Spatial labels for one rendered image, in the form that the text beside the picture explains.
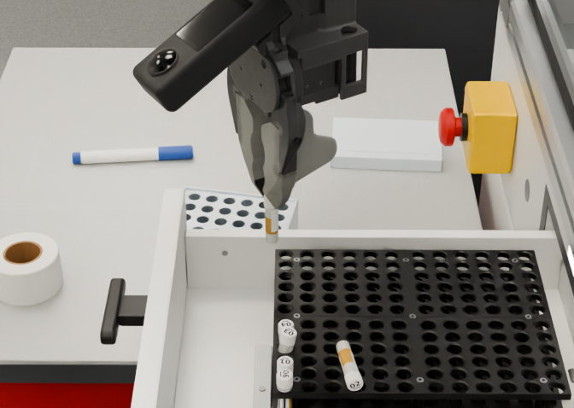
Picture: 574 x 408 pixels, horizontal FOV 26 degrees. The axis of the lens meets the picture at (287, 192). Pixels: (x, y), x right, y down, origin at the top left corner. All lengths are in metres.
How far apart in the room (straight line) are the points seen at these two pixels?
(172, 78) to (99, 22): 2.60
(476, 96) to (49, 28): 2.30
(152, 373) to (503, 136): 0.50
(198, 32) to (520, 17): 0.46
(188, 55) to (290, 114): 0.09
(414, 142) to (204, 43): 0.61
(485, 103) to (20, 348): 0.51
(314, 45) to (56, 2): 2.72
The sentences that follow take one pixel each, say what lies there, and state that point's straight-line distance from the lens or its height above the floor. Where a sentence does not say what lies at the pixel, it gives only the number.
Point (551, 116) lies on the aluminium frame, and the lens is 1.10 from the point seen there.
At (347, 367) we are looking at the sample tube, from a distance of 0.94.
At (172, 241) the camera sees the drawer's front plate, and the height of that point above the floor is 0.93.
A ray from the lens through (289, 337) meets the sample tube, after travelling 0.96.
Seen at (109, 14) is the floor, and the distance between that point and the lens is 3.51.
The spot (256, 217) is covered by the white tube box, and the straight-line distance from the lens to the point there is 1.30.
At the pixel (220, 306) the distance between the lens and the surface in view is 1.11.
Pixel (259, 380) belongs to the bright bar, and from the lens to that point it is 1.02.
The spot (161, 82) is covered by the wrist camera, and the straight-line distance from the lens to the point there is 0.87.
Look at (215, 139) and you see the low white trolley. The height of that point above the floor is 0.76.
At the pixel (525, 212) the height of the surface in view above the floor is 0.85.
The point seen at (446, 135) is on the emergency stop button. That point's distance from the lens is 1.27.
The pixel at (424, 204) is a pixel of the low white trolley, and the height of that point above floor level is 0.76.
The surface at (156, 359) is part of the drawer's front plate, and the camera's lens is 0.92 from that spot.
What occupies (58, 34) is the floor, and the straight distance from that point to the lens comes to 3.42.
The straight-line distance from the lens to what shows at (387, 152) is 1.43.
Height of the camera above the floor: 1.55
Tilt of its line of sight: 35 degrees down
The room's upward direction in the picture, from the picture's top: straight up
